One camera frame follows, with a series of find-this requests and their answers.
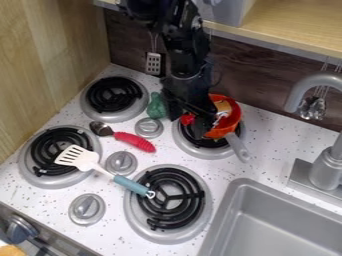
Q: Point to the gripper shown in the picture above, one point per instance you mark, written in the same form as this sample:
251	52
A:
189	86

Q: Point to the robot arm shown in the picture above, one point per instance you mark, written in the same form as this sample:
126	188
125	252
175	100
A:
178	30

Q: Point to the green toy bottle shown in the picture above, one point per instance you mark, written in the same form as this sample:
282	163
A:
156	106

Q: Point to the red toy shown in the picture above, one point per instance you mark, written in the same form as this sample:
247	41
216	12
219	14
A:
187	119

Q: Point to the white hanging toy grater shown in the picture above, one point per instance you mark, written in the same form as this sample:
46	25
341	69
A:
153	63

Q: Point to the toy stove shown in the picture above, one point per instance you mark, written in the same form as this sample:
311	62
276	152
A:
111	96

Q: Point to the clear hanging toy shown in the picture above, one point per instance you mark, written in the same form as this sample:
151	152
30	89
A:
312	108

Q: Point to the toy sink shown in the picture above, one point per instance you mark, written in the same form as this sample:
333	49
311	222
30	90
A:
276	226

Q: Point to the tap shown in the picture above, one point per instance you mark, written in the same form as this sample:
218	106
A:
327	166

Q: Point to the yellow toy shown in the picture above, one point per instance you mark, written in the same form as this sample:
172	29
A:
11	251

